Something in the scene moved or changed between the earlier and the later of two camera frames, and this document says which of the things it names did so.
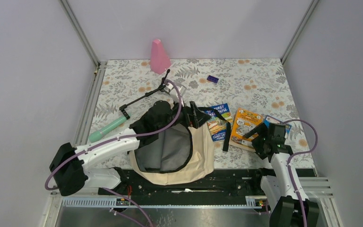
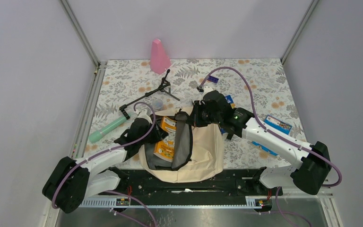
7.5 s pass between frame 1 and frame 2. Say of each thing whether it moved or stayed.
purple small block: stayed
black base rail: stayed
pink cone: stayed
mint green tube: stayed
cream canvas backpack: moved
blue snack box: stayed
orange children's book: moved
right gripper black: moved
